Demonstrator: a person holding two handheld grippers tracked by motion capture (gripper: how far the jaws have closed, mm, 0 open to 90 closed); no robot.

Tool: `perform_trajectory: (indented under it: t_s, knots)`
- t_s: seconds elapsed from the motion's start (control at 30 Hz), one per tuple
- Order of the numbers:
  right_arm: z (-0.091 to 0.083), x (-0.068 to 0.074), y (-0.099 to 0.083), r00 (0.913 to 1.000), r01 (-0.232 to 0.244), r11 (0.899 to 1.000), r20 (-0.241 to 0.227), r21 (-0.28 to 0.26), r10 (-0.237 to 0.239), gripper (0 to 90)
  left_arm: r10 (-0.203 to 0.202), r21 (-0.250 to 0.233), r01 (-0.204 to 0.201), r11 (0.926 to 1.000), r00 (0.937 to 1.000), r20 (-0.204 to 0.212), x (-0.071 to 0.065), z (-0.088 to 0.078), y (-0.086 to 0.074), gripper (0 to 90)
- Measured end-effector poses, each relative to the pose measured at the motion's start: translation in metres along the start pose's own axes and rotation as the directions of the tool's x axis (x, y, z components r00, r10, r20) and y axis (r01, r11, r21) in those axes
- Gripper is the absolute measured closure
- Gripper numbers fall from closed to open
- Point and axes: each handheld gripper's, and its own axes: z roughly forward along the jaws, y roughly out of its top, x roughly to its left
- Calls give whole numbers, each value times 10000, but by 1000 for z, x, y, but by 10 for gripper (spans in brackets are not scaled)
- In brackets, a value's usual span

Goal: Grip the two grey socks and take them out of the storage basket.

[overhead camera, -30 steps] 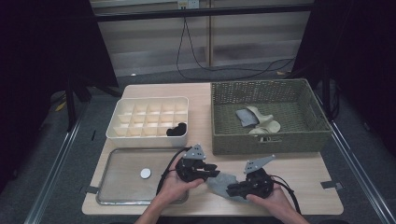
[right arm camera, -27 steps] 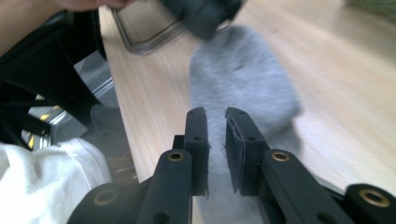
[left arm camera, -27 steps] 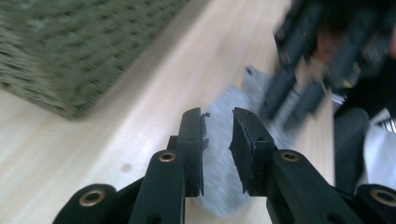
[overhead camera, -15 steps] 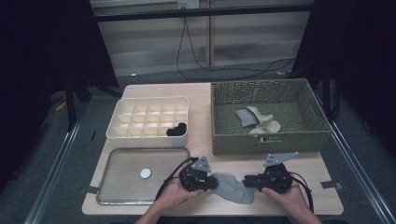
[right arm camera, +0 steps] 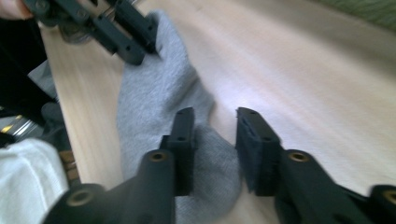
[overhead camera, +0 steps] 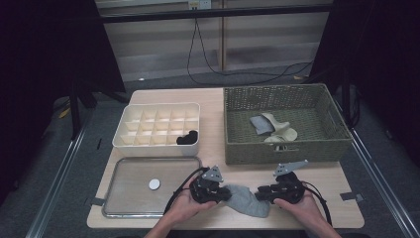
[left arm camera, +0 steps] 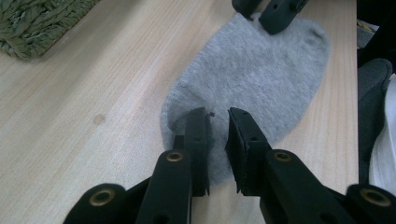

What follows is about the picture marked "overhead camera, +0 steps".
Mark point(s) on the person's left hand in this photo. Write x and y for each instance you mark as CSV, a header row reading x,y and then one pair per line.
x,y
186,211

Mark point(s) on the person's right hand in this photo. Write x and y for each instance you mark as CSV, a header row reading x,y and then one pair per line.
x,y
307,213

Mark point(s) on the black sock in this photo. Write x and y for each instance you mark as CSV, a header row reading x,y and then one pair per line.
x,y
181,140
192,135

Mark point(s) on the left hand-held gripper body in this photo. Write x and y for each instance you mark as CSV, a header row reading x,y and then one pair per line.
x,y
206,191

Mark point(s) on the white divided storage box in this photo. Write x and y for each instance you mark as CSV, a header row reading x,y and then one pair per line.
x,y
158,150

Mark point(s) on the metal rail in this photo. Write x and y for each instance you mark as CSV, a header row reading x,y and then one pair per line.
x,y
56,185
379,185

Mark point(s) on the black stand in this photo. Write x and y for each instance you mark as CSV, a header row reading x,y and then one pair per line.
x,y
345,99
75,115

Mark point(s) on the pale beige sock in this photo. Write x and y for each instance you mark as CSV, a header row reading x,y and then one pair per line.
x,y
275,120
287,135

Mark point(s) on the yellow tape piece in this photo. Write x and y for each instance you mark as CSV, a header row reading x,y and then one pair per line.
x,y
298,78
64,113

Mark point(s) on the wall socket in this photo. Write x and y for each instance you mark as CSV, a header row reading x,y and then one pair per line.
x,y
199,4

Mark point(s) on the black curtain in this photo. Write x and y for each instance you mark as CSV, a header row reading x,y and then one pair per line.
x,y
379,49
39,49

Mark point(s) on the black horizontal bar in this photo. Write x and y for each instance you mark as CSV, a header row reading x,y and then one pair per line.
x,y
231,12

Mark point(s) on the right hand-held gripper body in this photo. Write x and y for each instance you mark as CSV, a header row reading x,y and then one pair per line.
x,y
290,190

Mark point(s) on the green woven basket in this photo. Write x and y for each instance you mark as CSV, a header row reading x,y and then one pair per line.
x,y
313,150

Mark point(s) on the clear box lid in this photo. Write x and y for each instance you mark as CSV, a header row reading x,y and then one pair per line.
x,y
132,191

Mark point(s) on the grey tape piece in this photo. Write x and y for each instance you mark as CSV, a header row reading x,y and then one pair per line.
x,y
351,196
97,201

